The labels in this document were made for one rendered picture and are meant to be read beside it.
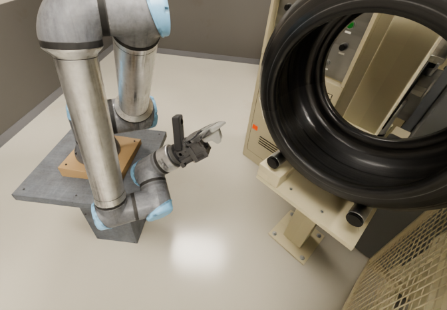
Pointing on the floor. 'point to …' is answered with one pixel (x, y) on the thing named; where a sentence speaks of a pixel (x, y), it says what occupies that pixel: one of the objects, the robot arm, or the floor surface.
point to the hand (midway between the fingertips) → (220, 122)
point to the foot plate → (302, 255)
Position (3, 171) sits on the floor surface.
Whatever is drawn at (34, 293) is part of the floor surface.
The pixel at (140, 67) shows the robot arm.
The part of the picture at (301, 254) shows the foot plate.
